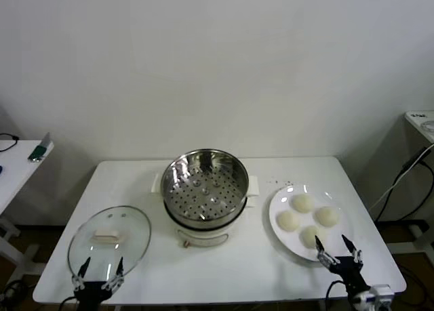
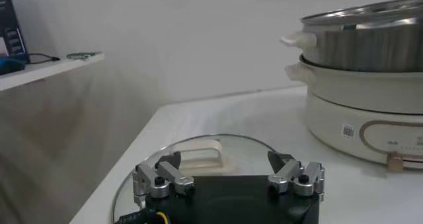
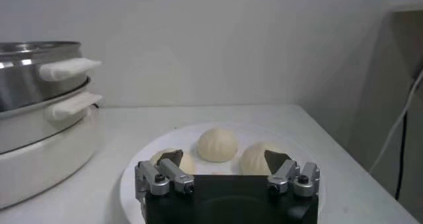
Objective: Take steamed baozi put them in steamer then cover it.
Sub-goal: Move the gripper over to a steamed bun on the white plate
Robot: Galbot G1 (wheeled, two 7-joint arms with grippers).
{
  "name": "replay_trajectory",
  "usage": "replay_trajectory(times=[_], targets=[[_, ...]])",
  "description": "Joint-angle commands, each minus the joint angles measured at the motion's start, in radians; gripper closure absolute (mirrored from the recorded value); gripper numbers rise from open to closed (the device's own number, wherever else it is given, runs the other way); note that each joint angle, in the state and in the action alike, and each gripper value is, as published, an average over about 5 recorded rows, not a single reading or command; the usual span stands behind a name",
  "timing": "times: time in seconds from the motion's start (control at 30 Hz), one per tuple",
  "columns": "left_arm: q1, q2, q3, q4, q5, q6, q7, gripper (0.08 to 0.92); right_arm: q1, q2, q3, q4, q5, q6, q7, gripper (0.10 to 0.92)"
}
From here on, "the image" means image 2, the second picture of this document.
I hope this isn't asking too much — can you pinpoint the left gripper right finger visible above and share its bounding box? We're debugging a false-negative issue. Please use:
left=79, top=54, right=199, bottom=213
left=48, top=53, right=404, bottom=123
left=266, top=151, right=327, bottom=202

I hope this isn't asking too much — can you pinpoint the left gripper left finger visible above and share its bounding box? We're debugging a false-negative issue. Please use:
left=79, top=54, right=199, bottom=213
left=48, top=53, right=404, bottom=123
left=132, top=151, right=196, bottom=207

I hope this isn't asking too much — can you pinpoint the round glass lid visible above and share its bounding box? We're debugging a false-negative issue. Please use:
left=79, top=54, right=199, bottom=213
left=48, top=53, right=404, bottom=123
left=111, top=133, right=279, bottom=224

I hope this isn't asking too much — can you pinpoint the stainless steel steamer basket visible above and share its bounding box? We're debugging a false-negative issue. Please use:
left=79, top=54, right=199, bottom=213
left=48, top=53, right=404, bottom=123
left=280, top=0, right=423, bottom=73

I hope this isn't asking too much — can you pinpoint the cream electric cooker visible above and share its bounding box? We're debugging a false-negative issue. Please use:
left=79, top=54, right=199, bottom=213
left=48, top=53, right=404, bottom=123
left=284, top=55, right=423, bottom=172

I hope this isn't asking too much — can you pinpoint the green circuit board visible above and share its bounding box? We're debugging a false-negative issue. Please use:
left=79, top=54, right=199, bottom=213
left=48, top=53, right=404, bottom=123
left=65, top=51, right=100, bottom=61

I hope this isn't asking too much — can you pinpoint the white side table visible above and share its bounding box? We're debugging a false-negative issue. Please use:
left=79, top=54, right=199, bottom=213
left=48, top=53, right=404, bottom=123
left=0, top=52, right=106, bottom=93

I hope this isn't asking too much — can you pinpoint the small blue object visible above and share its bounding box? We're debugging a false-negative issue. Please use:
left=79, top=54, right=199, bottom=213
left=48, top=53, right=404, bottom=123
left=0, top=57, right=27, bottom=76

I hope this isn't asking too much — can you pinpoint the dark box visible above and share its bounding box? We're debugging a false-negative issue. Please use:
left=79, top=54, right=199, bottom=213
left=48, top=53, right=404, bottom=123
left=0, top=0, right=29, bottom=58

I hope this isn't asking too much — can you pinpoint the thin black cable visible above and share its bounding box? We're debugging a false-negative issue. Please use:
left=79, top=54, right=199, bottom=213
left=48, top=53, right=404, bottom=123
left=28, top=52, right=61, bottom=65

